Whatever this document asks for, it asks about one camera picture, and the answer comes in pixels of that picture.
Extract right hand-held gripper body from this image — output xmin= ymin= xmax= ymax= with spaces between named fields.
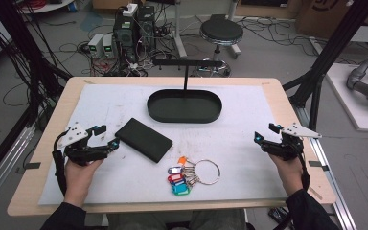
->
xmin=261 ymin=122 xmax=323 ymax=162

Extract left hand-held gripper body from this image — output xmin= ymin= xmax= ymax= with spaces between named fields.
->
xmin=56 ymin=122 xmax=113 ymax=167

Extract black rectangular case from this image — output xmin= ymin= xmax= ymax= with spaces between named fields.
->
xmin=114 ymin=117 xmax=173 ymax=164

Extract key ring with coloured tags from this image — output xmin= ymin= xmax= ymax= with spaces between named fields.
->
xmin=167 ymin=155 xmax=221 ymax=196

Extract black oval tray with hanger stand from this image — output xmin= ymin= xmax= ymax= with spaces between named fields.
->
xmin=147 ymin=58 xmax=224 ymax=125

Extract person's right hand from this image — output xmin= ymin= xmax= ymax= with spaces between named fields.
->
xmin=267 ymin=153 xmax=305 ymax=196

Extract person's left hand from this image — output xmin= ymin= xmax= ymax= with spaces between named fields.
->
xmin=63 ymin=158 xmax=105 ymax=207

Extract black tape strip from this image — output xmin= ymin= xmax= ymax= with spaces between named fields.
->
xmin=24 ymin=161 xmax=42 ymax=171
xmin=308 ymin=160 xmax=331 ymax=173

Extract wooden table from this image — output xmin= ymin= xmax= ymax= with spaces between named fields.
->
xmin=7 ymin=76 xmax=337 ymax=218

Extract white table mat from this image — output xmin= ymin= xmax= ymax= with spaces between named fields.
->
xmin=37 ymin=83 xmax=288 ymax=206

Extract black device on floor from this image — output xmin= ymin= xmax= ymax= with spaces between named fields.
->
xmin=267 ymin=206 xmax=290 ymax=225

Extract white platform board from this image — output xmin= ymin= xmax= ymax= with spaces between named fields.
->
xmin=325 ymin=62 xmax=368 ymax=133

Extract person's legs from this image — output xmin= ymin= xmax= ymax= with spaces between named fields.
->
xmin=106 ymin=208 xmax=247 ymax=230

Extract grey bench power supply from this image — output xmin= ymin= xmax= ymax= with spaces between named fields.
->
xmin=103 ymin=34 xmax=116 ymax=59
xmin=87 ymin=33 xmax=105 ymax=58

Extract white desk leg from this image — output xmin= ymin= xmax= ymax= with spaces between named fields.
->
xmin=172 ymin=0 xmax=189 ymax=59
xmin=227 ymin=0 xmax=242 ymax=60

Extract black computer tower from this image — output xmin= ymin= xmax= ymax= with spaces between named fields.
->
xmin=136 ymin=5 xmax=156 ymax=53
xmin=112 ymin=7 xmax=139 ymax=63

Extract black round stool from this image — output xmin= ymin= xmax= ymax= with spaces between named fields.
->
xmin=198 ymin=13 xmax=244 ymax=78

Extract cardboard box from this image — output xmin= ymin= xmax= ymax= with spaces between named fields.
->
xmin=294 ymin=0 xmax=368 ymax=41

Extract white power adapter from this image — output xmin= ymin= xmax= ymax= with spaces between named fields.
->
xmin=122 ymin=3 xmax=139 ymax=18

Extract round white table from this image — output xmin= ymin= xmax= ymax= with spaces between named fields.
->
xmin=18 ymin=0 xmax=75 ymax=14

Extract left hand-held gripper black cable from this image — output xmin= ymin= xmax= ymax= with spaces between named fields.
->
xmin=51 ymin=130 xmax=69 ymax=196

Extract hand-held gripper black cable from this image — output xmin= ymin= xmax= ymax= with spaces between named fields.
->
xmin=51 ymin=130 xmax=69 ymax=196
xmin=297 ymin=152 xmax=311 ymax=192

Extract right hand-held gripper black cable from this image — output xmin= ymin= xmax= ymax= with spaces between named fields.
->
xmin=297 ymin=152 xmax=311 ymax=192

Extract aluminium rail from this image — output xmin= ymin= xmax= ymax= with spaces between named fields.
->
xmin=0 ymin=124 xmax=36 ymax=213
xmin=294 ymin=104 xmax=358 ymax=230

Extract black floor cables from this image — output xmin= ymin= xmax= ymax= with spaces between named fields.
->
xmin=238 ymin=16 xmax=320 ymax=58

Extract black frame strut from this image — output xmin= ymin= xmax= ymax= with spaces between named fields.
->
xmin=282 ymin=0 xmax=368 ymax=131

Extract black frame post with cables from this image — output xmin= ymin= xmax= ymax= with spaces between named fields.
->
xmin=0 ymin=0 xmax=73 ymax=106

